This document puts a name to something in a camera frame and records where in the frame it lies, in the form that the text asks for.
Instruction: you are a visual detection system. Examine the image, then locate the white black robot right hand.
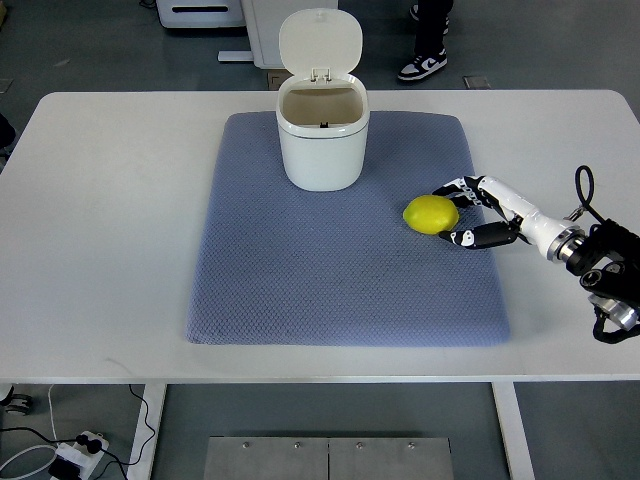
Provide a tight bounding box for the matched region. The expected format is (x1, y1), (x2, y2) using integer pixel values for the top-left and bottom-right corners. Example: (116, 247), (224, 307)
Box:
(433, 176), (586, 262)

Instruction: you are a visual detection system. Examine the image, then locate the yellow lemon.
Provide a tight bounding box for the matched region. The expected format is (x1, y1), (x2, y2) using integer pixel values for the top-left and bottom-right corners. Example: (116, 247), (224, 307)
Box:
(402, 195), (459, 235)

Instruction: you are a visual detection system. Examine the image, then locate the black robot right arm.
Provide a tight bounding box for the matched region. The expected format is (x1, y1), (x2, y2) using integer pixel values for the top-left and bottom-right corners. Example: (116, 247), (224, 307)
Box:
(566, 165), (639, 344)

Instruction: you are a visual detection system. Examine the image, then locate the white trash bin with lid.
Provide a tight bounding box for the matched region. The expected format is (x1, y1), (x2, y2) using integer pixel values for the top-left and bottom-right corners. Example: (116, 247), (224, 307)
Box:
(276, 8), (370, 192)

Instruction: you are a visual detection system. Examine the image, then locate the right white table leg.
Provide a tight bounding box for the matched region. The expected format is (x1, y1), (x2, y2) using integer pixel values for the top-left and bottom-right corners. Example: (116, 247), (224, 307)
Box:
(491, 381), (535, 480)

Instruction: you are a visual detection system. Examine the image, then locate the white table leg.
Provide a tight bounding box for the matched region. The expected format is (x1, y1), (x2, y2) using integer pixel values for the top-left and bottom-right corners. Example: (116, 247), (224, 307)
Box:
(491, 381), (535, 480)
(127, 383), (167, 480)

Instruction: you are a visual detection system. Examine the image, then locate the black white sneaker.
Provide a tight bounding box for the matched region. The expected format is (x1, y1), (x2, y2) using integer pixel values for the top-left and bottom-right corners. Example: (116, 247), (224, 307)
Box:
(397, 48), (448, 82)

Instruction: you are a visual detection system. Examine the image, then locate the blue textured mat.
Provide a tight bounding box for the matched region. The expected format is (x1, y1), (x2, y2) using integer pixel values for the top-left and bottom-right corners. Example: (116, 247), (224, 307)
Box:
(186, 111), (510, 347)

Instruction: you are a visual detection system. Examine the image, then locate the white cabinet base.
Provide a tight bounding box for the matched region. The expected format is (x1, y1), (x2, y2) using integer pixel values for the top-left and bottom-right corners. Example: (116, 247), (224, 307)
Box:
(217, 0), (310, 69)

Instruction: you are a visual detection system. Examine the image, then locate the grey metal floor plate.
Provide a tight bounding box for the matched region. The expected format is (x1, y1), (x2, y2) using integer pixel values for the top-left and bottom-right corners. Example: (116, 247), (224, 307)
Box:
(204, 437), (454, 479)

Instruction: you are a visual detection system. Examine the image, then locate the left white table leg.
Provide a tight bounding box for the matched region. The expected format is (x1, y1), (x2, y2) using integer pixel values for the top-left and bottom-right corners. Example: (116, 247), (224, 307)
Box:
(127, 383), (167, 480)

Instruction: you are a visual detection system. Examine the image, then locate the white appliance with slot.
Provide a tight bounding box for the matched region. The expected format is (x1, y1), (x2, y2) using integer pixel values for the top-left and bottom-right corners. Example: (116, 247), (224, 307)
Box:
(156, 0), (245, 29)

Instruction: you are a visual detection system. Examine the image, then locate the white power strip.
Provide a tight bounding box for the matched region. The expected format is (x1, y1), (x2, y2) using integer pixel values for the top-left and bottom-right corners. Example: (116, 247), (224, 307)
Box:
(47, 431), (109, 480)

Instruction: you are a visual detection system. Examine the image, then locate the dark object at left edge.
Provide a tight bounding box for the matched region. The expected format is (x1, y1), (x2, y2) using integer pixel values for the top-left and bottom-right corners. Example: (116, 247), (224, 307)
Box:
(0, 114), (17, 159)

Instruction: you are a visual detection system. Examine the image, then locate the chair caster wheel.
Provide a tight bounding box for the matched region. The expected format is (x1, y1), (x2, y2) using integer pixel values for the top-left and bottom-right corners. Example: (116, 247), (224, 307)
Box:
(0, 384), (33, 416)

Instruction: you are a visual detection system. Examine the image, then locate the black power cable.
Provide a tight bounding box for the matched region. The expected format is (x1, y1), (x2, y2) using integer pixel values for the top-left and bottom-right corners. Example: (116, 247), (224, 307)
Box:
(0, 383), (157, 467)

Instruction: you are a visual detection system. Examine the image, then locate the white cable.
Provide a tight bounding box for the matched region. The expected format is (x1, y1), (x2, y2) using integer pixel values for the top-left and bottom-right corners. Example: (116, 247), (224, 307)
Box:
(0, 383), (62, 480)

